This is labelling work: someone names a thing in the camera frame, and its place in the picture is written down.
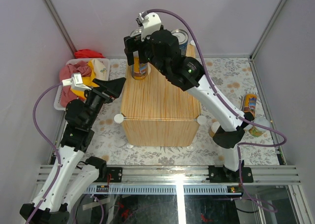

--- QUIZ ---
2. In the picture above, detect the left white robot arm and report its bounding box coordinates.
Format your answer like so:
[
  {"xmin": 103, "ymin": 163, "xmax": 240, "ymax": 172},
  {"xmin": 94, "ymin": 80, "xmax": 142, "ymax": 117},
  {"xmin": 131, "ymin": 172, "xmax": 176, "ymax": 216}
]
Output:
[{"xmin": 20, "ymin": 74, "xmax": 126, "ymax": 224}]

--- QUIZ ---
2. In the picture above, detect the white laundry basket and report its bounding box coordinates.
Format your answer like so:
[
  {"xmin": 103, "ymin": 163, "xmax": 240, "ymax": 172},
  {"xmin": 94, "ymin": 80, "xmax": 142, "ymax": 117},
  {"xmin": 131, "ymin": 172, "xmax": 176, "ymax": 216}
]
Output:
[{"xmin": 54, "ymin": 58, "xmax": 110, "ymax": 111}]

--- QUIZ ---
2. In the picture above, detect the wooden cube cabinet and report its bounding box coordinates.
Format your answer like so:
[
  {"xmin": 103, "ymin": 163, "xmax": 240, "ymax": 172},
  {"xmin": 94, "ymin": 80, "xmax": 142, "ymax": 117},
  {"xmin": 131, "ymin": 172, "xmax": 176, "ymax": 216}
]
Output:
[{"xmin": 114, "ymin": 38, "xmax": 208, "ymax": 150}]

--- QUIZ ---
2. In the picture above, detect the yellow cloth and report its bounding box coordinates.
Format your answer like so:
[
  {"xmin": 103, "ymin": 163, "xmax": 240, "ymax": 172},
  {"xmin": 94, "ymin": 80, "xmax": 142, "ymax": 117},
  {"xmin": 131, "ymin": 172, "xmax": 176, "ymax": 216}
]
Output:
[{"xmin": 70, "ymin": 59, "xmax": 97, "ymax": 87}]

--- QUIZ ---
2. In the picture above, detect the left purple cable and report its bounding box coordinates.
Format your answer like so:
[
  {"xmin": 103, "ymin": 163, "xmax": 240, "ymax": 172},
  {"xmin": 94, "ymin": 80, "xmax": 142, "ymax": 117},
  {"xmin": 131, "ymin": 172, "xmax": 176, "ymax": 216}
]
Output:
[{"xmin": 23, "ymin": 82, "xmax": 74, "ymax": 224}]

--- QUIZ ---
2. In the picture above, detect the beige patterned cloth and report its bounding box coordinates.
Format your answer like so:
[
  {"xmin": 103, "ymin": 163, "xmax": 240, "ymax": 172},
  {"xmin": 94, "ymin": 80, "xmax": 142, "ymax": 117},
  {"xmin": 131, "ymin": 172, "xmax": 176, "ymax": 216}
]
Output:
[{"xmin": 92, "ymin": 59, "xmax": 110, "ymax": 81}]

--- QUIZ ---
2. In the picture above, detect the aluminium front rail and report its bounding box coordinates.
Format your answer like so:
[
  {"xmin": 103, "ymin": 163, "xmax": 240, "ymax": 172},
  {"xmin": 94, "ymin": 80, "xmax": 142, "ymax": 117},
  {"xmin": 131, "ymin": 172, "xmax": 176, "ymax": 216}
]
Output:
[{"xmin": 34, "ymin": 164, "xmax": 306, "ymax": 195}]

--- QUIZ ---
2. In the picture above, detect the red cloth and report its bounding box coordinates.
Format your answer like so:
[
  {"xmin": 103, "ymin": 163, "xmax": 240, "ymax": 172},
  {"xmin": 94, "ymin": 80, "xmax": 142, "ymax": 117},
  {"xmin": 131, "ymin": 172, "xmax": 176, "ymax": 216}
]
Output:
[{"xmin": 74, "ymin": 49, "xmax": 105, "ymax": 59}]

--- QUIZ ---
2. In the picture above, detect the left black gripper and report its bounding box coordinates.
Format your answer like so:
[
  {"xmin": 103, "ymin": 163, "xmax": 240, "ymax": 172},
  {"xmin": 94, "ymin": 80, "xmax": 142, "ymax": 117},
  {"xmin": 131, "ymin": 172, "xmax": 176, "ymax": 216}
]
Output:
[{"xmin": 84, "ymin": 77, "xmax": 126, "ymax": 128}]

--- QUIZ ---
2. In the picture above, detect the pink cloth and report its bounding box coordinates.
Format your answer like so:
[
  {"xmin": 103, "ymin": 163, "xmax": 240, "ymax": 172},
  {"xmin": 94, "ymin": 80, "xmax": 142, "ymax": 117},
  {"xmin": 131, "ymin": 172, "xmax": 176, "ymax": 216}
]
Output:
[{"xmin": 59, "ymin": 61, "xmax": 93, "ymax": 107}]

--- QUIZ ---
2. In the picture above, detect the light blue tin can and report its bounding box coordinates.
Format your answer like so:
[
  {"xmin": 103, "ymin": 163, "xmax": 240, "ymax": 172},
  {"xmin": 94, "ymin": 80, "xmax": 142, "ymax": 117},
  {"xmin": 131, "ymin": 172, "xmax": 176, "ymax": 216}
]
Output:
[{"xmin": 171, "ymin": 29, "xmax": 189, "ymax": 56}]

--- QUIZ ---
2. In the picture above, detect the dark blue tin can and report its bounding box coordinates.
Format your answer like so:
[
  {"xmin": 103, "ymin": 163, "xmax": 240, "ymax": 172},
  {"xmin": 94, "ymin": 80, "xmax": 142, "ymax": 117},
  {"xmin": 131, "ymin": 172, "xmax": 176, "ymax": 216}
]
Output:
[{"xmin": 130, "ymin": 29, "xmax": 142, "ymax": 37}]

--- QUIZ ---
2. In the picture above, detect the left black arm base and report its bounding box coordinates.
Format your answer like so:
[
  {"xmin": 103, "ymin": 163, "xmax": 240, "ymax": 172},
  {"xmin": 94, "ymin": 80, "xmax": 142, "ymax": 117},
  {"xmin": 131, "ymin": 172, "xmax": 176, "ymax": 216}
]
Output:
[{"xmin": 96, "ymin": 167, "xmax": 123, "ymax": 184}]

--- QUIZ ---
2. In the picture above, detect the orange can with white lid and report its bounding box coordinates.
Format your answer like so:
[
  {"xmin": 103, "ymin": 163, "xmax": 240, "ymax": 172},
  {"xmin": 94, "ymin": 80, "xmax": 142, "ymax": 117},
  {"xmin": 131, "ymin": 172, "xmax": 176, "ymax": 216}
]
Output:
[{"xmin": 209, "ymin": 121, "xmax": 220, "ymax": 138}]

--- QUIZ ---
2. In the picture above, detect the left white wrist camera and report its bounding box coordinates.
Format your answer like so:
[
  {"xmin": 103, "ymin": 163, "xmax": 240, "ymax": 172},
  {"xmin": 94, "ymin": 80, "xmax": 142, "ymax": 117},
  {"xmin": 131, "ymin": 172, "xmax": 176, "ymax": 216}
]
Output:
[{"xmin": 61, "ymin": 73, "xmax": 91, "ymax": 92}]

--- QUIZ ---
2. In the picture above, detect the yellow porridge can with spoon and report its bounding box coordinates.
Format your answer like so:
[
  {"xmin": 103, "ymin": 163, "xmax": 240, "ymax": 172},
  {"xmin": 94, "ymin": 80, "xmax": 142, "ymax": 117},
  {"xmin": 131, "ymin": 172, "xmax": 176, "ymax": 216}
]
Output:
[{"xmin": 131, "ymin": 57, "xmax": 149, "ymax": 80}]

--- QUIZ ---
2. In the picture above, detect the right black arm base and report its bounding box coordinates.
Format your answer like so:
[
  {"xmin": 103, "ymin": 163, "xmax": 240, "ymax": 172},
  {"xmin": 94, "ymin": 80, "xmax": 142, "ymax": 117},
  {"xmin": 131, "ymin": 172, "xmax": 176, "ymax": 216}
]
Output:
[{"xmin": 206, "ymin": 165, "xmax": 253, "ymax": 183}]

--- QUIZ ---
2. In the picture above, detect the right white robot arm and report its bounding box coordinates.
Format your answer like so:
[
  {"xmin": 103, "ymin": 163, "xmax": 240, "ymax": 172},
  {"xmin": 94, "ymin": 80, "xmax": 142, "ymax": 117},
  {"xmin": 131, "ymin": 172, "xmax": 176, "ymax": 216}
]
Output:
[{"xmin": 124, "ymin": 30, "xmax": 254, "ymax": 182}]

